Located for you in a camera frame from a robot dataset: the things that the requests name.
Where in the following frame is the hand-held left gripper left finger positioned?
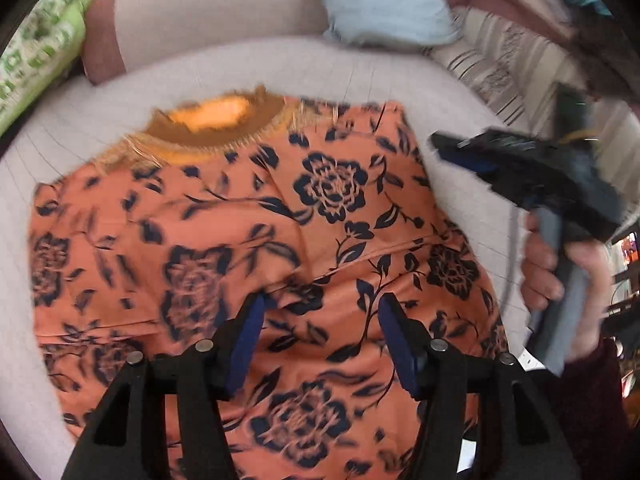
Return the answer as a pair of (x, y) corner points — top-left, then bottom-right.
(61, 292), (266, 480)

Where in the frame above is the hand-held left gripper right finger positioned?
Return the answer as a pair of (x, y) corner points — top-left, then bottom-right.
(377, 292), (581, 480)

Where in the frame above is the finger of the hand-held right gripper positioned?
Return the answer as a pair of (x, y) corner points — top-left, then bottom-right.
(430, 130), (501, 191)

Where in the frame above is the orange floral garment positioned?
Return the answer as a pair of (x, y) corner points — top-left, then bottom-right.
(27, 87), (512, 480)

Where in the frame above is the person's right forearm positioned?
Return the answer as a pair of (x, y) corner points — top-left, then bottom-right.
(557, 337), (633, 480)

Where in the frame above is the person's right hand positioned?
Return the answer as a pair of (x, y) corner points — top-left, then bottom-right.
(520, 209), (616, 366)

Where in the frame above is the brown jacket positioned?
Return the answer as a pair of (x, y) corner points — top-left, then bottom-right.
(562, 0), (640, 108)

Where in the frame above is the light blue pillow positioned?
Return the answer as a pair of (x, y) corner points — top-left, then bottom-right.
(307, 0), (463, 52)

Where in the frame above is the quilted pink mattress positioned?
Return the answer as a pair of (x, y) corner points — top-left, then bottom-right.
(0, 35), (528, 463)

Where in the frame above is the pink bolster cushion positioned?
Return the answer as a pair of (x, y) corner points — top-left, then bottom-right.
(82, 0), (332, 87)

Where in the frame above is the green patterned pillow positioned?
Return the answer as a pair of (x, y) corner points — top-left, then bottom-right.
(0, 0), (110, 137)

